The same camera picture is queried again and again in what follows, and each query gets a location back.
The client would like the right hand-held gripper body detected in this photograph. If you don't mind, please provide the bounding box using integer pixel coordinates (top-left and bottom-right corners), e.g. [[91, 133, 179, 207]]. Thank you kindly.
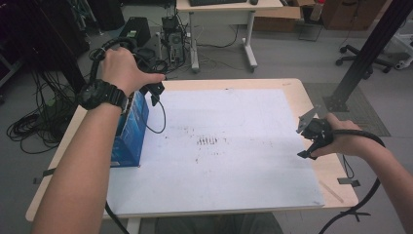
[[295, 106, 335, 146]]

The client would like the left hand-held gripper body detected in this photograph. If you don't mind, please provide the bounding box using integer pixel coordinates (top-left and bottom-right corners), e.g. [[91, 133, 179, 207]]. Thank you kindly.
[[131, 48, 169, 82]]

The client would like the blue cardboard box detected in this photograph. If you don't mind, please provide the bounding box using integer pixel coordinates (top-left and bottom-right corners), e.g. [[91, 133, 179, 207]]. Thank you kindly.
[[110, 91, 150, 169]]

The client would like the person's left hand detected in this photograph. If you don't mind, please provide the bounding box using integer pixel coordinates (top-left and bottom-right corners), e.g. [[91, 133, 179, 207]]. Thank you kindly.
[[98, 47, 167, 98]]

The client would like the person's right hand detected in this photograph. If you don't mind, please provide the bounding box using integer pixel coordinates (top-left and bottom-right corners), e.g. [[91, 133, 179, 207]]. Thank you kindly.
[[310, 112, 374, 159]]

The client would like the open grey computer case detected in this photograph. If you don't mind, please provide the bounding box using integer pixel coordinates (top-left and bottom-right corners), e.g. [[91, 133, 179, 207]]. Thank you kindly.
[[160, 16, 188, 65]]

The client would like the black computer tower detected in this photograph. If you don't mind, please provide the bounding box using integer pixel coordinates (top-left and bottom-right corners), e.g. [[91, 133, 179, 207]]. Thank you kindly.
[[118, 17, 152, 48]]

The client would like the grey floor mat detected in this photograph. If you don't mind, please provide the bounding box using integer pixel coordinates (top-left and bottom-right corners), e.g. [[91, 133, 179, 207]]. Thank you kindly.
[[303, 82, 392, 137]]

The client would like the black wristwatch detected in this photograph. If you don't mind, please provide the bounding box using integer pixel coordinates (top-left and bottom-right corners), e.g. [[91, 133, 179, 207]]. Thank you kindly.
[[76, 79, 130, 114]]

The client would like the black office chair base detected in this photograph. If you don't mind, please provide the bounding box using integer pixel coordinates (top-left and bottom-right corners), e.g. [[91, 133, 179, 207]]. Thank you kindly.
[[335, 44, 394, 81]]

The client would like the white foam board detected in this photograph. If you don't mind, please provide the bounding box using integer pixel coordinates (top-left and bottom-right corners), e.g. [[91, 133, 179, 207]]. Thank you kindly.
[[106, 88, 325, 218]]

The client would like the black keyboard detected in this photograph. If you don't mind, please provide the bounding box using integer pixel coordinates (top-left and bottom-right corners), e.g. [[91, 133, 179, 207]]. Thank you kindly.
[[189, 0, 248, 7]]

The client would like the white office desk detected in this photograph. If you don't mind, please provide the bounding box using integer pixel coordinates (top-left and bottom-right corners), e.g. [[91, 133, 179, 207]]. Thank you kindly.
[[176, 0, 284, 74]]

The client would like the flat brown cardboard box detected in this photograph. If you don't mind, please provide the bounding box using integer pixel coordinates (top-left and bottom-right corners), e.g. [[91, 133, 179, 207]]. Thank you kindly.
[[252, 5, 302, 33]]

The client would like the large brown cardboard box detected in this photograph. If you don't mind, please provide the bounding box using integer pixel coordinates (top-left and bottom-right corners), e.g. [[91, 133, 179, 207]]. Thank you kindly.
[[320, 0, 388, 32]]

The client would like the white table leg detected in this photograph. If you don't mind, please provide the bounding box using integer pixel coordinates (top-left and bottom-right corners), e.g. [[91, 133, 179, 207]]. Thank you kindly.
[[126, 217, 142, 234]]

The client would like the thin black looped cable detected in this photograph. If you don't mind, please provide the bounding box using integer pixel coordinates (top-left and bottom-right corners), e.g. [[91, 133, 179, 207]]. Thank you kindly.
[[139, 93, 168, 135]]

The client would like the thick black left gripper cable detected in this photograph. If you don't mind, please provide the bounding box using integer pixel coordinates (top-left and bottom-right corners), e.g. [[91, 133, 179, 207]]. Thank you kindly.
[[88, 36, 140, 234]]

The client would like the thick black gripper cable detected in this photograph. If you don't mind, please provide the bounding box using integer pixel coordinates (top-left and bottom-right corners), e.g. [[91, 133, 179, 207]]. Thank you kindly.
[[319, 128, 387, 234], [88, 36, 140, 234]]

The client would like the thick black right gripper cable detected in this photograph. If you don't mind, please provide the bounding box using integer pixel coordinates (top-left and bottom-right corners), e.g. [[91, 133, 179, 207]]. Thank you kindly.
[[319, 128, 387, 234]]

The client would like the black aluminium post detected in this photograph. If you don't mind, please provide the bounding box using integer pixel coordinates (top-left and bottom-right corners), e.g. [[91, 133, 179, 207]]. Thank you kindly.
[[322, 0, 413, 113]]

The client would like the black wire stand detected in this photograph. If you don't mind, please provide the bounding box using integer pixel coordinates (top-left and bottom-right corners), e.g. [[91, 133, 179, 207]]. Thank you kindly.
[[297, 16, 324, 43]]

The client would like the bundle of black floor cables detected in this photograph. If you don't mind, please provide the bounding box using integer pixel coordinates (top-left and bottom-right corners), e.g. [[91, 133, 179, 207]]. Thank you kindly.
[[6, 69, 81, 156]]

